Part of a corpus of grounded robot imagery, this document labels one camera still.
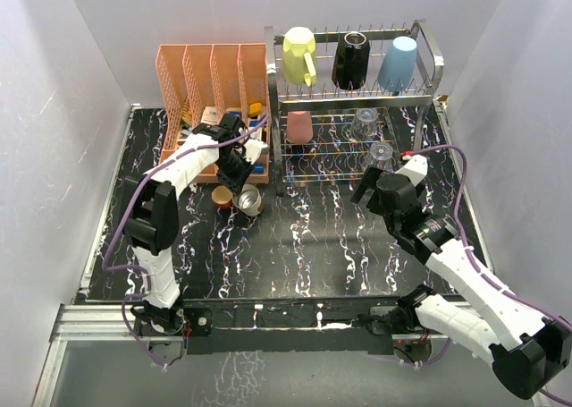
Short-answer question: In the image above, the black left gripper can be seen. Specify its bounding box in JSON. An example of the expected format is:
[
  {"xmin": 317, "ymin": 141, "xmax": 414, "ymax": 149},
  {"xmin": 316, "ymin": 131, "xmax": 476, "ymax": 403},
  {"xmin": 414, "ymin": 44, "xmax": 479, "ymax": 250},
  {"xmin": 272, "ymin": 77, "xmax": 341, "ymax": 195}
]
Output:
[{"xmin": 216, "ymin": 151, "xmax": 257, "ymax": 198}]

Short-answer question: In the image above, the small orange mug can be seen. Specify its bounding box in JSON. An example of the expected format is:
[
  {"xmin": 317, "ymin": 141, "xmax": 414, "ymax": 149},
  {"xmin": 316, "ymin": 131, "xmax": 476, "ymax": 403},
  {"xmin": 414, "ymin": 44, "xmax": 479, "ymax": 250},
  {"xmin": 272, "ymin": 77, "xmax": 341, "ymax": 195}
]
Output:
[{"xmin": 211, "ymin": 185, "xmax": 233, "ymax": 208}]

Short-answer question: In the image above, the stainless steel cup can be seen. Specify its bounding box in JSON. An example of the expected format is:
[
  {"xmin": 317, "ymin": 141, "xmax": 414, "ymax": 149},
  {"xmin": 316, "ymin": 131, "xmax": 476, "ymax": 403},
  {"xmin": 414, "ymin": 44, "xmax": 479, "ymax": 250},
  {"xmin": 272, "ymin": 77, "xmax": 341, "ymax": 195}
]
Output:
[{"xmin": 235, "ymin": 189, "xmax": 262, "ymax": 216}]

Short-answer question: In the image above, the clear ribbed glass cup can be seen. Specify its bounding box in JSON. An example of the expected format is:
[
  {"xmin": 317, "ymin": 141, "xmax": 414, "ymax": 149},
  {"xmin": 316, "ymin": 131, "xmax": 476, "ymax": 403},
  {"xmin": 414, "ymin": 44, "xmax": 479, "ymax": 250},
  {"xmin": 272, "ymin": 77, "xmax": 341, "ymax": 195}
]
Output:
[{"xmin": 350, "ymin": 108, "xmax": 379, "ymax": 141}]

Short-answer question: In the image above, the pink plastic cup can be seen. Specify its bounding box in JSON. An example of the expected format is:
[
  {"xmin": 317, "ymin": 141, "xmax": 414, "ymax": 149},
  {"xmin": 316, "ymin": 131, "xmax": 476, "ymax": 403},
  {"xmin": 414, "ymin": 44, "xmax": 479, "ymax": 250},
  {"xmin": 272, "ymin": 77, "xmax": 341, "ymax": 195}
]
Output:
[{"xmin": 286, "ymin": 111, "xmax": 314, "ymax": 145}]

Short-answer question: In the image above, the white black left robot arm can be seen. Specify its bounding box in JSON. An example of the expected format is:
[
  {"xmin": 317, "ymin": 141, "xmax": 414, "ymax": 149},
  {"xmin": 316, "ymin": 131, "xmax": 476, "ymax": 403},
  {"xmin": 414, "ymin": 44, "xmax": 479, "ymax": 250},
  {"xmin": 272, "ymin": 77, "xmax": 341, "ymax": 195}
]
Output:
[{"xmin": 122, "ymin": 114, "xmax": 268, "ymax": 335}]

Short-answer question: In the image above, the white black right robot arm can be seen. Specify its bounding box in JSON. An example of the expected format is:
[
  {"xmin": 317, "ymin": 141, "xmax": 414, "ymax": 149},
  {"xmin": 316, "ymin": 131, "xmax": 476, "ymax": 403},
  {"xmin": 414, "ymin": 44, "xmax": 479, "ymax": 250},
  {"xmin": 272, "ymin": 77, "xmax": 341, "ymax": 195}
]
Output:
[{"xmin": 351, "ymin": 167, "xmax": 571, "ymax": 400}]

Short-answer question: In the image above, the stainless steel dish rack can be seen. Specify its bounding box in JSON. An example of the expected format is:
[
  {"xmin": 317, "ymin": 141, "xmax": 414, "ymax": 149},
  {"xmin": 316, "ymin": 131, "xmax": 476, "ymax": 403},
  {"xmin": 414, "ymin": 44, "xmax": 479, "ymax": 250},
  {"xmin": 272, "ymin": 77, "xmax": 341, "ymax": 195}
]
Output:
[{"xmin": 265, "ymin": 19, "xmax": 445, "ymax": 197}]

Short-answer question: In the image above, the blue grey cylinder battery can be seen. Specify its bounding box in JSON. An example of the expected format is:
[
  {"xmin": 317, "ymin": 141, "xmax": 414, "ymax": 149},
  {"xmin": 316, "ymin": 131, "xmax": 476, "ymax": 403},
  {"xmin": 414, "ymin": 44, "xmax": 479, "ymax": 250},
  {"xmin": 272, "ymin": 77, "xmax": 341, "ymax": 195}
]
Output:
[{"xmin": 252, "ymin": 164, "xmax": 265, "ymax": 174}]

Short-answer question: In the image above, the white barcode label card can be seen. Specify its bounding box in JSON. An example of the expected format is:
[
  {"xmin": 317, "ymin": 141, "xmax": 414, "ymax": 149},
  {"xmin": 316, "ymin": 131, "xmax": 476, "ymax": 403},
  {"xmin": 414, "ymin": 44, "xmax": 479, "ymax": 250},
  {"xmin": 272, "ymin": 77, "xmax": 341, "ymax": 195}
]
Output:
[{"xmin": 200, "ymin": 106, "xmax": 219, "ymax": 125}]

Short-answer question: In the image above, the yellow black small object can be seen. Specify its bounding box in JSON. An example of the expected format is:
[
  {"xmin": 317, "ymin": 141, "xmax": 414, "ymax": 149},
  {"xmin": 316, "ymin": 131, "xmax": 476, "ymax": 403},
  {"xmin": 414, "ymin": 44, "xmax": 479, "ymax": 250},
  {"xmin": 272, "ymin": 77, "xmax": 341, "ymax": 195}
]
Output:
[{"xmin": 248, "ymin": 102, "xmax": 263, "ymax": 117}]

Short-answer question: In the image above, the orange plastic file organizer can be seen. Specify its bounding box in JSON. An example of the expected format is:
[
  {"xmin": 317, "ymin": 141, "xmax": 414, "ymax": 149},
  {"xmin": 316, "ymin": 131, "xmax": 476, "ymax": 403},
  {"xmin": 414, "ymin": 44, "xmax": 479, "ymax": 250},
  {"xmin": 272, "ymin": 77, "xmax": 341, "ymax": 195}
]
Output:
[{"xmin": 156, "ymin": 43, "xmax": 270, "ymax": 161}]

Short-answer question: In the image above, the light blue cup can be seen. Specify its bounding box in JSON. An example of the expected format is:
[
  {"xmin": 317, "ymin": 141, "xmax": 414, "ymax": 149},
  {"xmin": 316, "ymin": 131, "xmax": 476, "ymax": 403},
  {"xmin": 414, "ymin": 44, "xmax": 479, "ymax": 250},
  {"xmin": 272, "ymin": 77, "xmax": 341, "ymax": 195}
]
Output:
[{"xmin": 377, "ymin": 36, "xmax": 417, "ymax": 93}]

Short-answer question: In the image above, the black glossy cup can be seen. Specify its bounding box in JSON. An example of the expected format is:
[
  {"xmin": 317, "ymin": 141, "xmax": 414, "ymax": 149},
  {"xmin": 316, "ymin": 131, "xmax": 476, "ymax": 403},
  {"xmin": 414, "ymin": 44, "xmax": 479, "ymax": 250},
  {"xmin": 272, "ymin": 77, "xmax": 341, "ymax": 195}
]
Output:
[{"xmin": 332, "ymin": 31, "xmax": 370, "ymax": 91}]

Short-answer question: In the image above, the yellow faceted mug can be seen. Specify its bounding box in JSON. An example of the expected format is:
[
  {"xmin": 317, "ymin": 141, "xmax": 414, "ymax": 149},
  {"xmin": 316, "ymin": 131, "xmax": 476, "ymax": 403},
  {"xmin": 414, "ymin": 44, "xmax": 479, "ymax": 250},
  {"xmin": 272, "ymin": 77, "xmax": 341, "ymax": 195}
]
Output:
[{"xmin": 282, "ymin": 27, "xmax": 317, "ymax": 87}]

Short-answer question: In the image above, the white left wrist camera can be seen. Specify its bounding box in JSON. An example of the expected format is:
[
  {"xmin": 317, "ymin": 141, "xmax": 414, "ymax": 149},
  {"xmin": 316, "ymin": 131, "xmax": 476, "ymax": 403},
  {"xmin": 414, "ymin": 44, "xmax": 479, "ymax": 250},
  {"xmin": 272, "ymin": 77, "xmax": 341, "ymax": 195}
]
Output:
[{"xmin": 244, "ymin": 140, "xmax": 269, "ymax": 165}]

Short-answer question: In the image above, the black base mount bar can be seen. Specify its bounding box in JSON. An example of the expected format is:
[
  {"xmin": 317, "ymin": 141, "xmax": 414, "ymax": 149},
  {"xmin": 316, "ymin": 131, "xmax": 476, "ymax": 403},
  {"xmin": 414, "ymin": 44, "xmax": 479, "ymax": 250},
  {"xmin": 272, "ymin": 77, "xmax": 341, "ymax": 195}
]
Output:
[{"xmin": 130, "ymin": 297, "xmax": 433, "ymax": 362}]

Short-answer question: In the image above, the aluminium frame rail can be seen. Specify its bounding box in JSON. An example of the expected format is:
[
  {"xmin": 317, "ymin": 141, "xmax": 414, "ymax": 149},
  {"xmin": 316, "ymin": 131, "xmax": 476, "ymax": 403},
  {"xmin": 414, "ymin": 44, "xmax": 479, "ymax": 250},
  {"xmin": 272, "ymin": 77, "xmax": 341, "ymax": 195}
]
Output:
[{"xmin": 33, "ymin": 301, "xmax": 553, "ymax": 407}]

